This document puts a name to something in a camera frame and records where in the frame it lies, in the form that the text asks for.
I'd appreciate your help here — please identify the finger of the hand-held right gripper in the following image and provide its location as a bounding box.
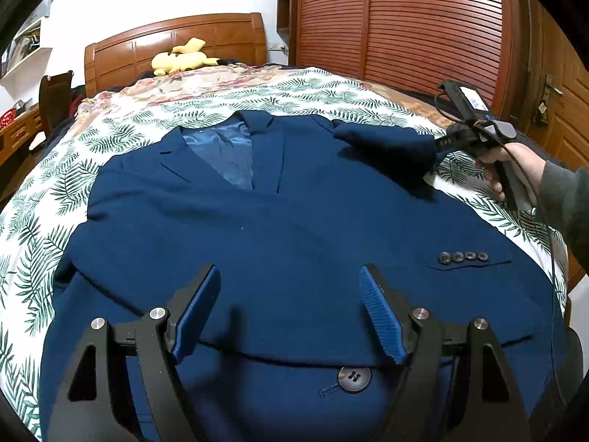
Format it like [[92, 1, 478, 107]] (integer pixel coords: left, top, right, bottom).
[[435, 130, 475, 157]]

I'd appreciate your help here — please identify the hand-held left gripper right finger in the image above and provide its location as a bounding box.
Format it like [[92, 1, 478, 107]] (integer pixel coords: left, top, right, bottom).
[[359, 263, 530, 442]]

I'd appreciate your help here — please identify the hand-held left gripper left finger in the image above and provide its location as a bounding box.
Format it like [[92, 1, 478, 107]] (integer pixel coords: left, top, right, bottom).
[[48, 263, 222, 442]]

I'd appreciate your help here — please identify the navy blue suit jacket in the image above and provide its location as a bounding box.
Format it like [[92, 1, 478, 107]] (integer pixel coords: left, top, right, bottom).
[[39, 110, 569, 442]]

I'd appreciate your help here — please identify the person's right hand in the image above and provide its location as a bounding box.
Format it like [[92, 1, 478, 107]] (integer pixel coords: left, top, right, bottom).
[[475, 144, 550, 201]]

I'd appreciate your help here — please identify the wooden door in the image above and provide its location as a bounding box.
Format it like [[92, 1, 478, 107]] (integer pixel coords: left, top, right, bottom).
[[520, 0, 589, 171]]

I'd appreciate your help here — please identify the wooden louvered wardrobe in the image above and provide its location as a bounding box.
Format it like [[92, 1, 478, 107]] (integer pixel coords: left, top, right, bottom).
[[276, 0, 525, 123]]

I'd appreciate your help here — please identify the leaf-print bed sheet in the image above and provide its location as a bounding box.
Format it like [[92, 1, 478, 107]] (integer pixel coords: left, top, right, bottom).
[[0, 68, 571, 438]]

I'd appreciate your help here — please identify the floral blanket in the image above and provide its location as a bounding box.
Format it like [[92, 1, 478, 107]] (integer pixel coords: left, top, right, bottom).
[[76, 65, 295, 120]]

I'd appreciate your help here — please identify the wooden desk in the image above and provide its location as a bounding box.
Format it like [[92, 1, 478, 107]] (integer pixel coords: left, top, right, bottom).
[[0, 101, 47, 203]]

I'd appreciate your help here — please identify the yellow plush toy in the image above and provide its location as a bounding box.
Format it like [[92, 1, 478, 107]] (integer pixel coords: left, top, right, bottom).
[[151, 38, 222, 77]]

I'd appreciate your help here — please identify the dark chair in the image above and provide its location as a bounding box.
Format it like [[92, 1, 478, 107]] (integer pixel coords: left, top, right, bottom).
[[39, 71, 86, 139]]

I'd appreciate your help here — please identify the wooden headboard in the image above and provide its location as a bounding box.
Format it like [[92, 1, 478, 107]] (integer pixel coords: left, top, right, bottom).
[[84, 13, 268, 97]]

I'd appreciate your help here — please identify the metal door handle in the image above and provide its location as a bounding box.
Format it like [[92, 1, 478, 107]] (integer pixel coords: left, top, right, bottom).
[[536, 74, 563, 125]]

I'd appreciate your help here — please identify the white wall shelf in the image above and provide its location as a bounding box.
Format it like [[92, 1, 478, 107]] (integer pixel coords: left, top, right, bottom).
[[0, 0, 58, 88]]

